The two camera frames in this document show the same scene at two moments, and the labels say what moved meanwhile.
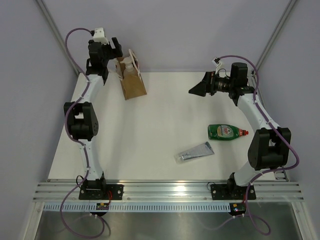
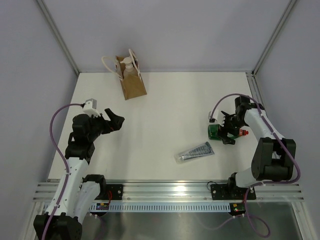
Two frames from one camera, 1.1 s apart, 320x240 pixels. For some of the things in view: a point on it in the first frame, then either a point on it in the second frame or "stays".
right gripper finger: x=199 y=89 to x=227 y=140
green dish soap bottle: x=222 y=132 stays
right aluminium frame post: x=289 y=8 stays
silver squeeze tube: x=197 y=151 stays
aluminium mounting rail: x=169 y=191 stays
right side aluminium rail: x=280 y=173 stays
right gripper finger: x=204 y=79 to x=227 y=116
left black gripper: x=114 y=52 to x=109 y=125
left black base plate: x=117 y=191 stays
